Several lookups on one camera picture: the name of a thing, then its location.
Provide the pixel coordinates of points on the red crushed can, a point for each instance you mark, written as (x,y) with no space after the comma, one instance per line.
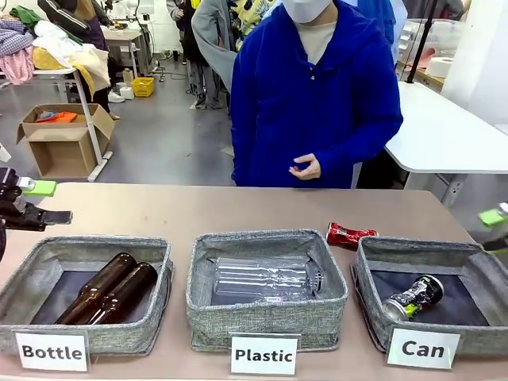
(349,234)

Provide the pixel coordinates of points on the grey basket behind Bottle sign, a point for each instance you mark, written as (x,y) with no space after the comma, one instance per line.
(119,341)

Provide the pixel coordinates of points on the person's left hand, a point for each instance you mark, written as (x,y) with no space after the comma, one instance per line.
(309,168)

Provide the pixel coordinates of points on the grey basket behind Can sign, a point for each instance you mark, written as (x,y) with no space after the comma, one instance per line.
(369,301)

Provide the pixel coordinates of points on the white face mask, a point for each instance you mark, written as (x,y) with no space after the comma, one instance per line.
(305,10)

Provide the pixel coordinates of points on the black crushed can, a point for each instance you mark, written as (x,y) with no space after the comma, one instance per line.
(416,297)

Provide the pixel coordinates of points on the yellow plastic crate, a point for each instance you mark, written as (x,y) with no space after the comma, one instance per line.
(143,87)

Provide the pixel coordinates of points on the grey basket behind Plastic sign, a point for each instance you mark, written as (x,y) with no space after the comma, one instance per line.
(262,321)

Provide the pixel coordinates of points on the white cloth pile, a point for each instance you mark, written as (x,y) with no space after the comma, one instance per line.
(59,39)

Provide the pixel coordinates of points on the pink cloth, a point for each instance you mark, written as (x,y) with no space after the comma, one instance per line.
(18,65)

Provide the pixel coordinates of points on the orange cloth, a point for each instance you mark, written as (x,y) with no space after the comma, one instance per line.
(63,117)

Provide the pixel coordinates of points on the white Can sign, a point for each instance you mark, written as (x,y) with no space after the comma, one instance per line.
(422,349)

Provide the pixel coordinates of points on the open cardboard box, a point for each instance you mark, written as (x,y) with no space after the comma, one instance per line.
(59,152)

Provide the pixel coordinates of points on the person in blue hoodie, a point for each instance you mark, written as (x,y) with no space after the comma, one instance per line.
(297,107)

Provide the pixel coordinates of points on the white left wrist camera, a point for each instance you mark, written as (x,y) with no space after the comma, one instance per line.
(4,154)

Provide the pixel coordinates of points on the white Bottle sign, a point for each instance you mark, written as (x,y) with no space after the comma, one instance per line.
(51,351)

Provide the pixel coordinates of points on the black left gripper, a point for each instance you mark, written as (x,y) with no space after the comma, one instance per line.
(12,198)

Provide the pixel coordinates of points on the white table with clothes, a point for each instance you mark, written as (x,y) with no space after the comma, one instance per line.
(85,103)

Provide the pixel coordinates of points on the person in grey hoodie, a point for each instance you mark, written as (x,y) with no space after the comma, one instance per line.
(214,43)

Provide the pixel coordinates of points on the person in dark jacket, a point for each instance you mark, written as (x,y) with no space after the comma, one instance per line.
(75,20)

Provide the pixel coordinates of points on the person in yellow floral shirt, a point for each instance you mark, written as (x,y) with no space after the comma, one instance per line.
(254,16)

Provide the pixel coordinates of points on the black tripod pole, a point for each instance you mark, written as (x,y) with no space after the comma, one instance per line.
(420,43)

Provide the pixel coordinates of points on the large clear plastic bottle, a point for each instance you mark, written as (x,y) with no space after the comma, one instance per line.
(262,278)

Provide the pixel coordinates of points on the brown glass bottle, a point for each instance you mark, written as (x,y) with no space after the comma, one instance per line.
(107,278)
(127,289)

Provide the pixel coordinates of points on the large white table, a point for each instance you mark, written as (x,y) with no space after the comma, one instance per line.
(436,131)

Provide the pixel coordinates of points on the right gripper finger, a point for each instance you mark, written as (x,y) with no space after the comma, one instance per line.
(498,245)
(496,217)

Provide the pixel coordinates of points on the white tissue roll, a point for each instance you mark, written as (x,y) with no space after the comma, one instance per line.
(440,67)

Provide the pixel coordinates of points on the white Plastic sign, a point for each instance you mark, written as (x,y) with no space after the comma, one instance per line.
(264,354)

